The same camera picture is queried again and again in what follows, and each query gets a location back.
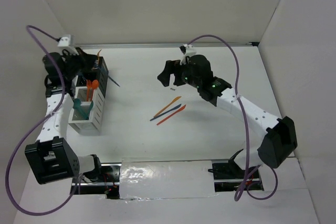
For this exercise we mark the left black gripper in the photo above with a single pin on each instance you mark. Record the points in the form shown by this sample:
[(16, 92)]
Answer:
[(87, 60)]

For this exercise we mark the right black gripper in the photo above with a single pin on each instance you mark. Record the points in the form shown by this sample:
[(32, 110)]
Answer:
[(171, 67)]

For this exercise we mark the orange plastic fork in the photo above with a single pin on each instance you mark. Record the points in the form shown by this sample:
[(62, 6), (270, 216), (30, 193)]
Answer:
[(89, 86)]

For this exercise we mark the orange plastic spoon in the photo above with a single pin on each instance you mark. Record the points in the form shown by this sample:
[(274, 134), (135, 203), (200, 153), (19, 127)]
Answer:
[(94, 85)]

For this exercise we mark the yellow plastic knife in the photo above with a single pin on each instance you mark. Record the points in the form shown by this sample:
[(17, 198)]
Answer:
[(164, 108)]

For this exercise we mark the teal plastic spoon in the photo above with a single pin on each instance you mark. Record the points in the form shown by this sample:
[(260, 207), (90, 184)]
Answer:
[(77, 107)]

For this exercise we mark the orange plastic knife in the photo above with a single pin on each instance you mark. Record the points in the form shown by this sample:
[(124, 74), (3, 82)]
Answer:
[(169, 116)]

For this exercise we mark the teal plastic knife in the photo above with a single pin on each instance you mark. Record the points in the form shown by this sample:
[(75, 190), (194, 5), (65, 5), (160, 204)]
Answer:
[(90, 107)]

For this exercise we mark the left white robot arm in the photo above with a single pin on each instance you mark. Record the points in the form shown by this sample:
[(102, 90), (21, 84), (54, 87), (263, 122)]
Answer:
[(51, 158)]

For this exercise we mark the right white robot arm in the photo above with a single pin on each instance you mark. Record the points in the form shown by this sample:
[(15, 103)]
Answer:
[(278, 136)]

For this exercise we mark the black slotted utensil container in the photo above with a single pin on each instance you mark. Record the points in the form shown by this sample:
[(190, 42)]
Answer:
[(100, 73)]

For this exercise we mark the blue plastic knife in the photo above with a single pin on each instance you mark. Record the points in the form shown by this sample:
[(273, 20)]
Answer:
[(166, 112)]

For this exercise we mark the white slotted utensil container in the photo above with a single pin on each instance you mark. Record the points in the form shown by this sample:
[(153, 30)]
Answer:
[(88, 120)]

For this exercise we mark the silver reflective tape sheet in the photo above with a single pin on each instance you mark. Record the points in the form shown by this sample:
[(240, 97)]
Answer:
[(166, 180)]

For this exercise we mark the aluminium rail at back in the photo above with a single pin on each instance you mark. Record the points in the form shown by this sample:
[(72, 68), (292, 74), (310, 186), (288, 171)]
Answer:
[(166, 45)]

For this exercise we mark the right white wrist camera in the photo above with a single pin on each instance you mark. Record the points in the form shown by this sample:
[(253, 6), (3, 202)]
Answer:
[(187, 51)]

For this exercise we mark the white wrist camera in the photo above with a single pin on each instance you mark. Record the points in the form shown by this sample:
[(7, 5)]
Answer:
[(187, 51), (66, 41)]

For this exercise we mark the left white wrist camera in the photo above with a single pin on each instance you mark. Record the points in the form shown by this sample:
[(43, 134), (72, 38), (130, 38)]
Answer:
[(66, 41)]

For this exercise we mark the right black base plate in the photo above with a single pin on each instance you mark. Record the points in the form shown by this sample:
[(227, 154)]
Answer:
[(226, 181)]

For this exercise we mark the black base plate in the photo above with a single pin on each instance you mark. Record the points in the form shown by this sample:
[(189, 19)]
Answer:
[(226, 181), (106, 184)]

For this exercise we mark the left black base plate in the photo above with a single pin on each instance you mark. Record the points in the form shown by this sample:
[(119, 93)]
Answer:
[(106, 184)]

